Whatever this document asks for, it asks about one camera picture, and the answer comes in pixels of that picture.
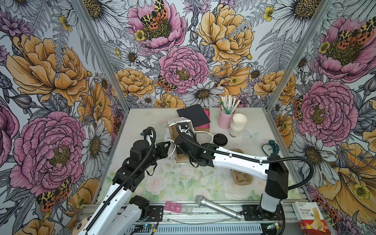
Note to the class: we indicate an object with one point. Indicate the white paper straws bundle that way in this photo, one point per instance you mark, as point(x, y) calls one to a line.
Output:
point(229, 104)

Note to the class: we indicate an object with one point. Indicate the teal alarm clock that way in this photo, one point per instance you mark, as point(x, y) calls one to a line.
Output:
point(271, 148)

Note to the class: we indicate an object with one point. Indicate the black napkin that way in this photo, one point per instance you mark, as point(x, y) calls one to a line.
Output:
point(190, 112)

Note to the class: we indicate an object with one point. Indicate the stack of white paper cups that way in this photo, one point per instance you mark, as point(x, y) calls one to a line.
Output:
point(237, 124)

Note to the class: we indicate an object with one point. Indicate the plush doll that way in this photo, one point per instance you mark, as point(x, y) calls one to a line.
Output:
point(81, 224)

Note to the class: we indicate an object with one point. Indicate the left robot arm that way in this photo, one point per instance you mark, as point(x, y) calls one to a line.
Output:
point(120, 209)

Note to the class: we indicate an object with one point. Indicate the cardboard napkin box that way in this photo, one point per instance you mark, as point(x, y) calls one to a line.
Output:
point(205, 127)

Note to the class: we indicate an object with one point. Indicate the brown pulp cup carrier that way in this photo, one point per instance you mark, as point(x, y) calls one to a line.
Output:
point(242, 178)

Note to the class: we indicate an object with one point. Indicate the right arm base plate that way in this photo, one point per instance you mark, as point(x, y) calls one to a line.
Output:
point(256, 213)

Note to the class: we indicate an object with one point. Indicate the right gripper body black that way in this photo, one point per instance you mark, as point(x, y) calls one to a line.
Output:
point(191, 157)

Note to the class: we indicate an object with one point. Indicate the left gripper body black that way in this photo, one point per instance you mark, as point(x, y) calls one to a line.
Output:
point(155, 154)

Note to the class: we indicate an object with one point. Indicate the pink napkins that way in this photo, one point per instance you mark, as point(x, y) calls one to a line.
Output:
point(202, 121)

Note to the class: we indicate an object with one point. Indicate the bandage box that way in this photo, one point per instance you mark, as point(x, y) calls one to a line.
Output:
point(310, 219)

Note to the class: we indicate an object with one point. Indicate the silver microphone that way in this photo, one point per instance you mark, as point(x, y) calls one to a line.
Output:
point(202, 201)

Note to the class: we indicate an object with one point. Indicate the stack of black lids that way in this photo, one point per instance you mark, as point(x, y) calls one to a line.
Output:
point(220, 140)

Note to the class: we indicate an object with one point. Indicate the pastel patterned gift bag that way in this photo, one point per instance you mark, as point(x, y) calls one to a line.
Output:
point(173, 136)

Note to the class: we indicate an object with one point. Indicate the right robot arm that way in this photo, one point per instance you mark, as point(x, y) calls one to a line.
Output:
point(272, 169)

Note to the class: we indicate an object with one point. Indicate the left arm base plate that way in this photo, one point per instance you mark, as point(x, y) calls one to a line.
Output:
point(155, 213)

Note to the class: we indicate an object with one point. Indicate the pink plastic tray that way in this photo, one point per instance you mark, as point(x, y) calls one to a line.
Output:
point(178, 208)

